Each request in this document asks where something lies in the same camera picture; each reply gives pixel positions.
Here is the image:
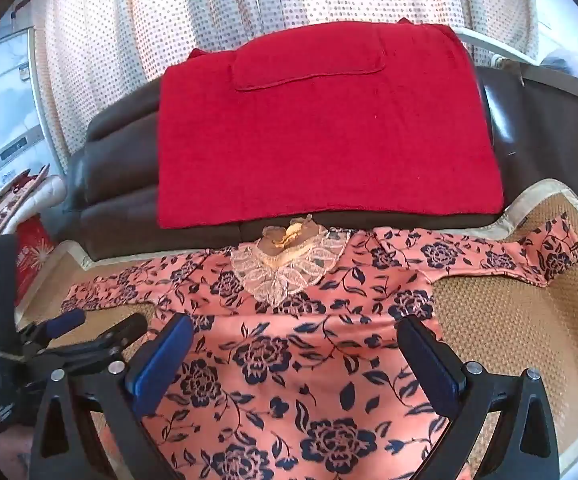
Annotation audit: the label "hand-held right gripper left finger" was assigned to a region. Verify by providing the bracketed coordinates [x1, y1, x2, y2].
[30, 312, 196, 480]

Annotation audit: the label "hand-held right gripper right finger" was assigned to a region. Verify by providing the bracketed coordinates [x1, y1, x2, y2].
[395, 314, 560, 480]

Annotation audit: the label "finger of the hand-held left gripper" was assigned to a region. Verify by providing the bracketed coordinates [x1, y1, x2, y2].
[18, 308, 87, 357]
[33, 313, 149, 386]

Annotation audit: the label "orange floral blouse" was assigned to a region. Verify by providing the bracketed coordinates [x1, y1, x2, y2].
[62, 212, 578, 480]

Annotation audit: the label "person's left forearm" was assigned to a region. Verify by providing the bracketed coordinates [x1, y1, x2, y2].
[0, 430, 37, 480]

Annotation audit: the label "red box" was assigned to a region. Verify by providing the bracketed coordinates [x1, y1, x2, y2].
[13, 214, 59, 307]

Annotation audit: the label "woven straw mat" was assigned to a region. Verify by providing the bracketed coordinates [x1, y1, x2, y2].
[13, 176, 578, 480]

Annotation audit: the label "red white floral fabric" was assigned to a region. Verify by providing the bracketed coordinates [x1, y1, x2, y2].
[0, 169, 68, 242]

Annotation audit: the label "white appliance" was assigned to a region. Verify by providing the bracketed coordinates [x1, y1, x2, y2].
[0, 29, 66, 197]

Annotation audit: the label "red towel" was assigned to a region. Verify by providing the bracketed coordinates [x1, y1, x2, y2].
[156, 17, 506, 231]

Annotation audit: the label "white dotted curtain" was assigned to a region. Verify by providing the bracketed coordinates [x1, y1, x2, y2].
[33, 0, 540, 162]

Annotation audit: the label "white metal frame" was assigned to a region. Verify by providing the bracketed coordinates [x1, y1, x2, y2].
[455, 26, 578, 92]

